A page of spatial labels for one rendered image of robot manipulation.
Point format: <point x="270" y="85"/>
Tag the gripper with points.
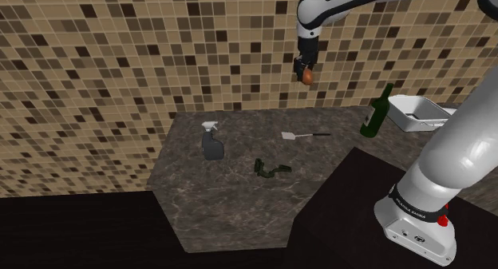
<point x="308" y="50"/>

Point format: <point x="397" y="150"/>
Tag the brown egg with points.
<point x="307" y="76"/>

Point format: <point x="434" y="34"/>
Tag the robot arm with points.
<point x="459" y="151"/>

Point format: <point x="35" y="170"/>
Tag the dark green glass bottle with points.
<point x="376" y="116"/>

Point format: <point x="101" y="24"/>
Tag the dark green bent tool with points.
<point x="268" y="170"/>

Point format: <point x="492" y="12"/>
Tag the grey spray bottle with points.
<point x="212" y="145"/>

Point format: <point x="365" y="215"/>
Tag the white rectangular tray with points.
<point x="418" y="114"/>

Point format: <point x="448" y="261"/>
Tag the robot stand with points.
<point x="342" y="217"/>

